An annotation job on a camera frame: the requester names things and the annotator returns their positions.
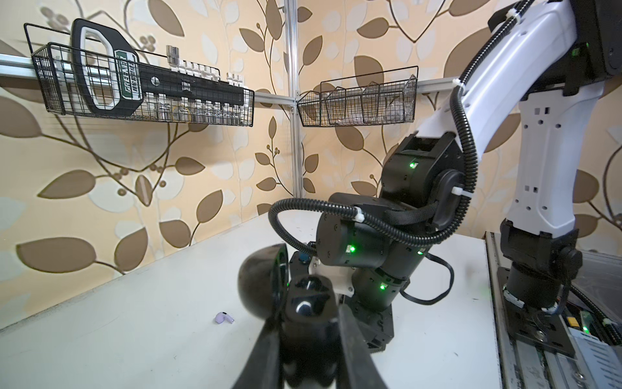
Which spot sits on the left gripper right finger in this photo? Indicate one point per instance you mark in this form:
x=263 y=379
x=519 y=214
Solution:
x=356 y=368

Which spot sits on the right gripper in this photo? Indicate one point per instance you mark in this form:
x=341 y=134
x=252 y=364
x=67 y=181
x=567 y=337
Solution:
x=377 y=327

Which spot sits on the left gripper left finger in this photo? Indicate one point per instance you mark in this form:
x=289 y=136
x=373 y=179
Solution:
x=263 y=368

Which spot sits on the black round earbud case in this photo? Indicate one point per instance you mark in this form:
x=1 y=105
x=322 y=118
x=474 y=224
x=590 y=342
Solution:
x=305 y=309

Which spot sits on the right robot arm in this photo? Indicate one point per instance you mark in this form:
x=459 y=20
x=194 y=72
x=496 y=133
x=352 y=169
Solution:
x=342 y=44

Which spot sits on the purple earbud upper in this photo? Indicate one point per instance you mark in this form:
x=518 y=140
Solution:
x=223 y=317

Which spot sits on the black wire basket right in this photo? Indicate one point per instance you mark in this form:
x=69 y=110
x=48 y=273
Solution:
x=371 y=99

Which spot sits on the black wire basket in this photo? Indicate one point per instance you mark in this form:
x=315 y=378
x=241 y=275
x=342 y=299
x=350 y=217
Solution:
x=52 y=65
x=371 y=99

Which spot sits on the black wire basket back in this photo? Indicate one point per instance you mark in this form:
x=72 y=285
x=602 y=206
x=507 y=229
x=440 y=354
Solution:
x=52 y=65

